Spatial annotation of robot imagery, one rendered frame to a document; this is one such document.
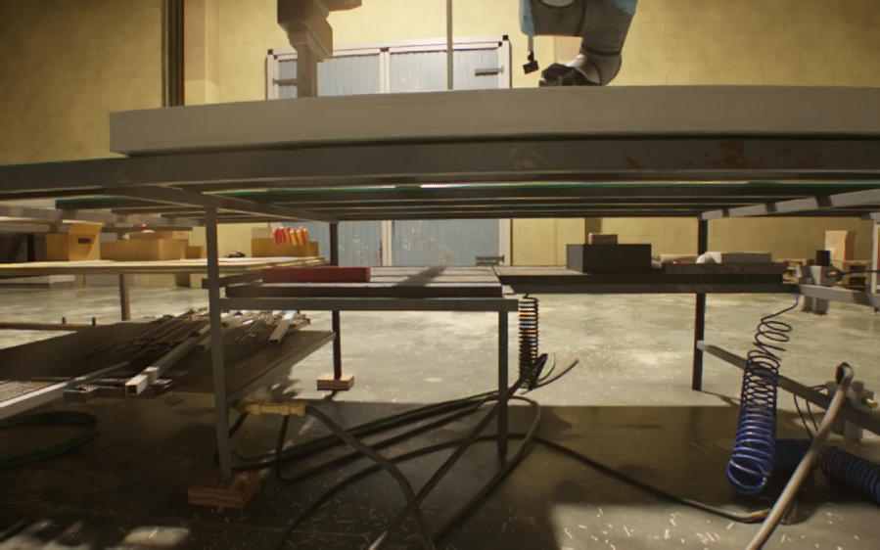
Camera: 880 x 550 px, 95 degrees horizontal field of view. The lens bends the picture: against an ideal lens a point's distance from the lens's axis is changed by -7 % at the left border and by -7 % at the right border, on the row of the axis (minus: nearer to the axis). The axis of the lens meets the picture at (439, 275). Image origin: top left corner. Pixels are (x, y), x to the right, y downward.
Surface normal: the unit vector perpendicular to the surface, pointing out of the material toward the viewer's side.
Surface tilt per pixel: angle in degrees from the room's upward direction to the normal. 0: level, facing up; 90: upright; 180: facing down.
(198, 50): 90
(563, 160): 90
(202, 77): 90
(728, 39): 90
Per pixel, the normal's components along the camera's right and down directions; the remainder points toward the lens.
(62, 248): -0.11, 0.07
